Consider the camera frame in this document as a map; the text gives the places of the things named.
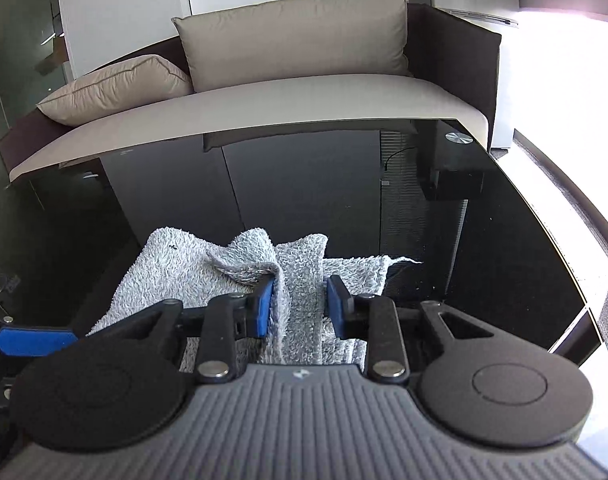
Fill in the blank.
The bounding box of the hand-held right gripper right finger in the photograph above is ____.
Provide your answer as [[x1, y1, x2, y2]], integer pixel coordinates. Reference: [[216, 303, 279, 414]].
[[325, 275, 495, 386]]

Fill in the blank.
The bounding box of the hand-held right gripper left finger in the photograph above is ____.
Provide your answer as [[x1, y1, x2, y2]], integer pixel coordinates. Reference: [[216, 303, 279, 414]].
[[104, 280, 277, 383]]

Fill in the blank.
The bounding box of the grey terry towel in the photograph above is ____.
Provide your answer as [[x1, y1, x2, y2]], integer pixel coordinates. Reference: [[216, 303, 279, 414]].
[[86, 227, 425, 376]]

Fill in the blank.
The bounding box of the dark brown sofa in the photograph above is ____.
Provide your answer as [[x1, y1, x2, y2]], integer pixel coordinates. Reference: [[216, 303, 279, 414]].
[[0, 2, 502, 183]]

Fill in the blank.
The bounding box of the small beige cushion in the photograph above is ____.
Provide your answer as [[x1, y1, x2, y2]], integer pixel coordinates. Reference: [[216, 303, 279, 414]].
[[36, 55, 194, 127]]

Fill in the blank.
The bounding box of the large beige cushion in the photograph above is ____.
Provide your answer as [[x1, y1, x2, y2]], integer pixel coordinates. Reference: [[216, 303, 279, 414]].
[[171, 0, 414, 93]]

